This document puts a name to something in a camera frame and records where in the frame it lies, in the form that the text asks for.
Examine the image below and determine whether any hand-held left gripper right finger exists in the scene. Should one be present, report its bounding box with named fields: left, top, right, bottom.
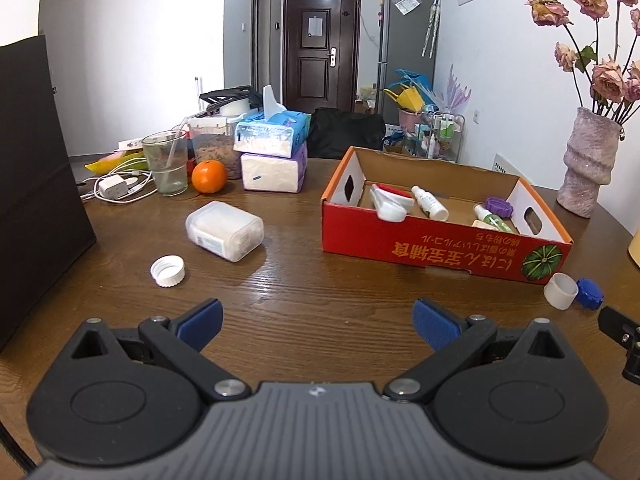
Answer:
left=382, top=298, right=573, bottom=404

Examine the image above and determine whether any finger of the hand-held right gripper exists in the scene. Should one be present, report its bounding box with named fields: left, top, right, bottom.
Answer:
left=597, top=305, right=640, bottom=381

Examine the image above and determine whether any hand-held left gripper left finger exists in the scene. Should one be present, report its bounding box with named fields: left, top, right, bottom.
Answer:
left=64, top=298, right=252, bottom=404

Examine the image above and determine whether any blue plastic cap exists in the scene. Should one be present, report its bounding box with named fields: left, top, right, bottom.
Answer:
left=575, top=278, right=605, bottom=309

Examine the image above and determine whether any white bottle cap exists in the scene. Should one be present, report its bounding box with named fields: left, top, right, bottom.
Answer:
left=150, top=255, right=186, bottom=288

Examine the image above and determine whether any red cardboard box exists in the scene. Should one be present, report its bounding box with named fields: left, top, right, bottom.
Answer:
left=321, top=146, right=574, bottom=286

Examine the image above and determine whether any white plastic container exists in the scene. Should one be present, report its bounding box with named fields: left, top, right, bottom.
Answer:
left=185, top=200, right=265, bottom=263

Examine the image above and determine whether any green spray bottle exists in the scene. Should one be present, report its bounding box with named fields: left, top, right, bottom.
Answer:
left=472, top=204, right=516, bottom=233

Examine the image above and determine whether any small white spray bottle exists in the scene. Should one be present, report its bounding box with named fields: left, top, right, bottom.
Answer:
left=411, top=185, right=449, bottom=222

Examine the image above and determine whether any red white lint brush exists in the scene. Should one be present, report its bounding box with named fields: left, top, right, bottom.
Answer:
left=369, top=183, right=416, bottom=222

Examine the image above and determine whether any purple plastic cap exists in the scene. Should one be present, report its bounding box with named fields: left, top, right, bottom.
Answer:
left=484, top=197, right=515, bottom=218

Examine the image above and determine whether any orange fruit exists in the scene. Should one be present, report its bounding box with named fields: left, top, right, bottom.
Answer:
left=191, top=160, right=227, bottom=194

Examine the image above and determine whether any clear glass cup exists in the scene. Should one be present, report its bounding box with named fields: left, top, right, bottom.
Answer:
left=141, top=130, right=190, bottom=197

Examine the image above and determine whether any pink textured vase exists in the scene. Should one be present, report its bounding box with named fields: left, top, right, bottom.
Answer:
left=556, top=106, right=626, bottom=219

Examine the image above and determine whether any white charger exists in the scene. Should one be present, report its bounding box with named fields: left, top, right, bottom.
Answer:
left=97, top=175, right=130, bottom=201

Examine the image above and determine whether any purple white tissue pack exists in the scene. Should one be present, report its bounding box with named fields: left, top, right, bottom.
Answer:
left=240, top=142, right=308, bottom=193

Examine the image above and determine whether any clear cereal container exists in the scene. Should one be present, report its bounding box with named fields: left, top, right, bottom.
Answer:
left=187, top=114, right=242, bottom=180

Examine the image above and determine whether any yellow green packet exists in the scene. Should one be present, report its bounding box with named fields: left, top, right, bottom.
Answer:
left=85, top=154, right=149, bottom=173

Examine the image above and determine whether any metal trolley cart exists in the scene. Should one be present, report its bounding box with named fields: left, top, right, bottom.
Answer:
left=415, top=110, right=466, bottom=163

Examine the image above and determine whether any blue tissue pack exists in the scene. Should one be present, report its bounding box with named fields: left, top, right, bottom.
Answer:
left=234, top=85, right=312, bottom=157

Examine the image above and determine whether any pink bucket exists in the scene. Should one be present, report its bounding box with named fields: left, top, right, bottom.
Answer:
left=398, top=107, right=426, bottom=133

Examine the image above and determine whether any black folding chair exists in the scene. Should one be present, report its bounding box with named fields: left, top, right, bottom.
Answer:
left=306, top=107, right=387, bottom=160

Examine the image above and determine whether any black panel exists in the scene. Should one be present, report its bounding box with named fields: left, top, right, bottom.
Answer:
left=0, top=34, right=98, bottom=351

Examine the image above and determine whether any black folding stand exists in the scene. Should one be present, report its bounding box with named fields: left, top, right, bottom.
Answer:
left=199, top=86, right=264, bottom=117

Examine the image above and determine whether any purple feather decoration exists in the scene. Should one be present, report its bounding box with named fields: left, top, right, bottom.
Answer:
left=435, top=64, right=473, bottom=118

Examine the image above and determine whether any bunch of dried roses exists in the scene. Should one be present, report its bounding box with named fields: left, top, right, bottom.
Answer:
left=525, top=0, right=640, bottom=126

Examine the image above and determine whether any blue plastic rack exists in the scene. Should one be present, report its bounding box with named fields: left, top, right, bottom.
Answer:
left=384, top=69, right=433, bottom=106

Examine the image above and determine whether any dark brown door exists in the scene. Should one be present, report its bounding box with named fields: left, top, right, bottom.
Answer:
left=282, top=0, right=362, bottom=111

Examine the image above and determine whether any grey refrigerator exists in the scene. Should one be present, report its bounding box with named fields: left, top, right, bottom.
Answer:
left=377, top=0, right=441, bottom=128

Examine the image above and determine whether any white umbrella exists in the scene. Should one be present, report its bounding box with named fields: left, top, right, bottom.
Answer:
left=421, top=0, right=443, bottom=58

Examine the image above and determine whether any white cable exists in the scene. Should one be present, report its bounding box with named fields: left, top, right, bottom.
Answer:
left=80, top=167, right=159, bottom=204

